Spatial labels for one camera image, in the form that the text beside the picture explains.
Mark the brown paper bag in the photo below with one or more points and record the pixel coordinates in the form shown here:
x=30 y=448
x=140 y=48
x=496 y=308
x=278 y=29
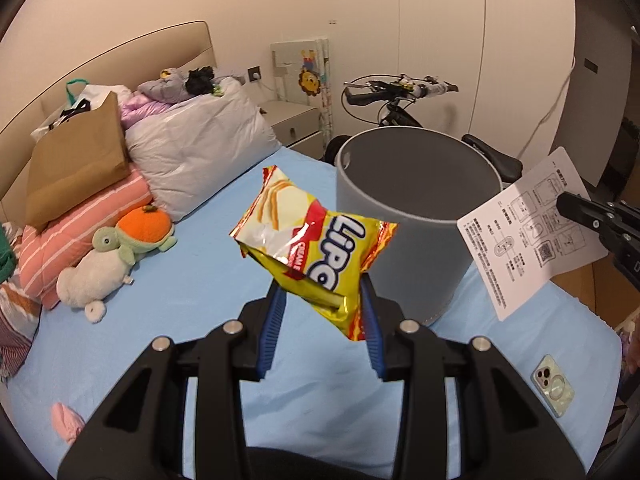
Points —
x=75 y=165

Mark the wall socket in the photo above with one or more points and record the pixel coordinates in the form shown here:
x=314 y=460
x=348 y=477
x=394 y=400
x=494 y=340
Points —
x=254 y=73

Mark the turtle plush toy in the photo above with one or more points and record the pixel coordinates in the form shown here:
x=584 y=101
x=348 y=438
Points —
x=95 y=270

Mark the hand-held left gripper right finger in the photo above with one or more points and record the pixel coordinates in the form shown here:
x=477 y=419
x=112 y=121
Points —
x=372 y=340

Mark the lavender cloth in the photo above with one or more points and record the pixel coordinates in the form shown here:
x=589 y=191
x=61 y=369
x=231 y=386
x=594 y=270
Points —
x=150 y=97

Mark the black bicycle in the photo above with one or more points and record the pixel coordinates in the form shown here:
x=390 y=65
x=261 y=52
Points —
x=400 y=115

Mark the lion print board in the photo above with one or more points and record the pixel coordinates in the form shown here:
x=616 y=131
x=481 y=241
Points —
x=292 y=70

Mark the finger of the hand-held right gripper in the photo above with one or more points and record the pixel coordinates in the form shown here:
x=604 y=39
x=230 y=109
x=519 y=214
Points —
x=595 y=215

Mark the yellow snack packet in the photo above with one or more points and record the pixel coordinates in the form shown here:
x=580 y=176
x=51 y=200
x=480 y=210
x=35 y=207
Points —
x=310 y=230

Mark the pink rolled cloth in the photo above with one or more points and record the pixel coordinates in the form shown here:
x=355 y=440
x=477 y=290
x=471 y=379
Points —
x=67 y=420

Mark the white pillow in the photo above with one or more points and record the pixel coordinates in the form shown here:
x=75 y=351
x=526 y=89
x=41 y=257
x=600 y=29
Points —
x=200 y=145

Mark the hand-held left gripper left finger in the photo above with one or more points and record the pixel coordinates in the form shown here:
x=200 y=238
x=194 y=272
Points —
x=272 y=330

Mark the smartphone with pale case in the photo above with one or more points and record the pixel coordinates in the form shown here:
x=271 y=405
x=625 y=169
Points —
x=552 y=385

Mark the patterned folded mat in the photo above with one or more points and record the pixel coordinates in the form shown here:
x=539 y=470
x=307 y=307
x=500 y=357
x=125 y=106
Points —
x=325 y=95

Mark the black fluffy item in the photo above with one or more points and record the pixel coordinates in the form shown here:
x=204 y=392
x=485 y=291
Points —
x=200 y=80

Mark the beige headboard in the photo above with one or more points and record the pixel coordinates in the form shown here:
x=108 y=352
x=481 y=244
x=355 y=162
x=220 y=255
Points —
x=50 y=85

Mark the pink striped pillow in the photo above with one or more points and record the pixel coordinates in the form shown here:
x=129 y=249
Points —
x=55 y=245

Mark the red striped pillow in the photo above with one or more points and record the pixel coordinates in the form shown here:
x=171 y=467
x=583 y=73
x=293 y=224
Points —
x=15 y=330

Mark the grey round bin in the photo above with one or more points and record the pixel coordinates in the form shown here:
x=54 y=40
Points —
x=400 y=240

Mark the white instruction leaflet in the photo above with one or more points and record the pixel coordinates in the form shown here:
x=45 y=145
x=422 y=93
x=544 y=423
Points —
x=515 y=250

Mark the dark wall fixture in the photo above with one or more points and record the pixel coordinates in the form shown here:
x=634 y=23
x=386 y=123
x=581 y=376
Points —
x=591 y=65

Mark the white nightstand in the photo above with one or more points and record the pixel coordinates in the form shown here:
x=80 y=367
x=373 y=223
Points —
x=295 y=127

